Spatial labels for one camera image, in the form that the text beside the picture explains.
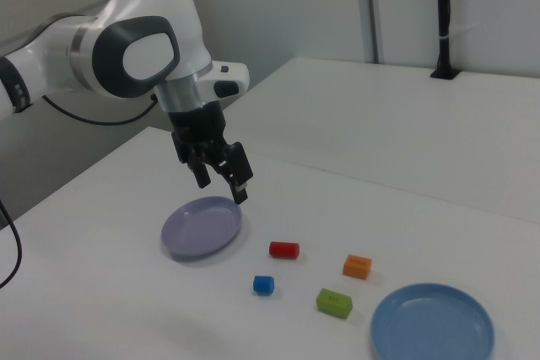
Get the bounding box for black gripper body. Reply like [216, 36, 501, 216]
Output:
[168, 101, 232, 167]

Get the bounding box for red cylinder block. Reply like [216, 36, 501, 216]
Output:
[268, 241, 301, 260]

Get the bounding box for blue cylinder block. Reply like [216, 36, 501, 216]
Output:
[252, 275, 276, 296]

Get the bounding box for orange rectangular block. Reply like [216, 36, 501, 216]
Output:
[342, 254, 373, 280]

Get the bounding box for green rectangular block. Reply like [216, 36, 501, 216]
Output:
[315, 287, 354, 319]

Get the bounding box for purple plate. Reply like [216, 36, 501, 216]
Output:
[160, 196, 245, 262]

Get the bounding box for blue plate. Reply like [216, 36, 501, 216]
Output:
[370, 282, 495, 360]

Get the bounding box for black pole with base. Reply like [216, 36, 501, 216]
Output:
[429, 0, 461, 81]

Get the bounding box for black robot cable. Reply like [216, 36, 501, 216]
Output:
[0, 94, 158, 289]

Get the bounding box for white cable tie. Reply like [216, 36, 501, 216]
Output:
[437, 24, 478, 40]

